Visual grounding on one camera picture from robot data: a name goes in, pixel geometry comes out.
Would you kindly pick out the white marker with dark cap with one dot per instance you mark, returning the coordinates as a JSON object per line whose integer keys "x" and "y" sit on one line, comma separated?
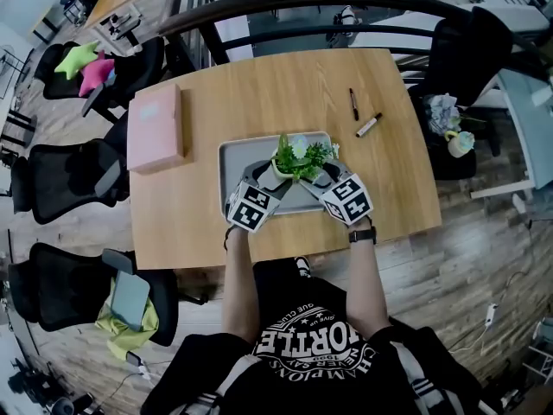
{"x": 368, "y": 125}

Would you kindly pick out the grey-blue flower bouquet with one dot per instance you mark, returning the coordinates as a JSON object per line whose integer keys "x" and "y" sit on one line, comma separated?
{"x": 443, "y": 114}

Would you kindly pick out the black printed t-shirt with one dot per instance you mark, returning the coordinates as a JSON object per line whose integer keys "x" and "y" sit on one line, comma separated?
{"x": 315, "y": 374}

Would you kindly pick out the yellow-green cloth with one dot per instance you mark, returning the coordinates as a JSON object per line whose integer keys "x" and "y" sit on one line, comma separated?
{"x": 125, "y": 342}

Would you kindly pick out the black trousers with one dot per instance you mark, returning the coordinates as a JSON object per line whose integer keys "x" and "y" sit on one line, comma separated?
{"x": 276, "y": 275}

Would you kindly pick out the black and white sneaker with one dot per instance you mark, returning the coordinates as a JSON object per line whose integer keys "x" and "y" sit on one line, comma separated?
{"x": 303, "y": 266}

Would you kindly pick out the black office chair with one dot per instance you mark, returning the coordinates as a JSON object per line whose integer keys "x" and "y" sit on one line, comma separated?
{"x": 138, "y": 67}
{"x": 471, "y": 54}
{"x": 56, "y": 288}
{"x": 60, "y": 175}

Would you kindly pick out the black wristwatch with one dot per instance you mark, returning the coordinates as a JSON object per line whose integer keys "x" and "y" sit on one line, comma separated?
{"x": 362, "y": 235}

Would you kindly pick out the grey tray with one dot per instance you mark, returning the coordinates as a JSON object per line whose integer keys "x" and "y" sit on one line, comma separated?
{"x": 233, "y": 167}

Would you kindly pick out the person's right forearm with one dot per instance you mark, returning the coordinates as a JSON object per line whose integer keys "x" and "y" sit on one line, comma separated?
{"x": 367, "y": 283}

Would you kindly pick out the pink star cushion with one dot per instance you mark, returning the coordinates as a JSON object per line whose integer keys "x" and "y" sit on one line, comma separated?
{"x": 96, "y": 74}

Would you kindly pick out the grey table with white legs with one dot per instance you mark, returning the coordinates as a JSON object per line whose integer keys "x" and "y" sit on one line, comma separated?
{"x": 535, "y": 145}

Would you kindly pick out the thin black pen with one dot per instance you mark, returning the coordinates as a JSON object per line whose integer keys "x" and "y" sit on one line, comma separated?
{"x": 354, "y": 104}

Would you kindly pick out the white power strip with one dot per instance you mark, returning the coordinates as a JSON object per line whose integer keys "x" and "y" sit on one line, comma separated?
{"x": 491, "y": 315}

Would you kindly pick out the small potted green plant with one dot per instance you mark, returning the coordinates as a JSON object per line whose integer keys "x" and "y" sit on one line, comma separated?
{"x": 298, "y": 159}

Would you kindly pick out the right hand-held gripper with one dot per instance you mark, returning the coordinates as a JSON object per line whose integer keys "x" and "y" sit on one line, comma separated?
{"x": 350, "y": 199}

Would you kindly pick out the pink box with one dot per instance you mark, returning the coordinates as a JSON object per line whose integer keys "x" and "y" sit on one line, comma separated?
{"x": 155, "y": 132}

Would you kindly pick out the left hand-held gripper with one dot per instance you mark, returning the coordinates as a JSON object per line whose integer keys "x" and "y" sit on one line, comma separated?
{"x": 252, "y": 208}

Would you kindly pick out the small blue cushion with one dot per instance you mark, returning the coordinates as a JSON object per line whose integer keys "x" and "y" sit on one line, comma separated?
{"x": 111, "y": 75}

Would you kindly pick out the person's left forearm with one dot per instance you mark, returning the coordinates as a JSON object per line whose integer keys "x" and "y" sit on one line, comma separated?
{"x": 239, "y": 288}

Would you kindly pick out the green star cushion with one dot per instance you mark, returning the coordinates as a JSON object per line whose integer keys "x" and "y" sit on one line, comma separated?
{"x": 75, "y": 60}

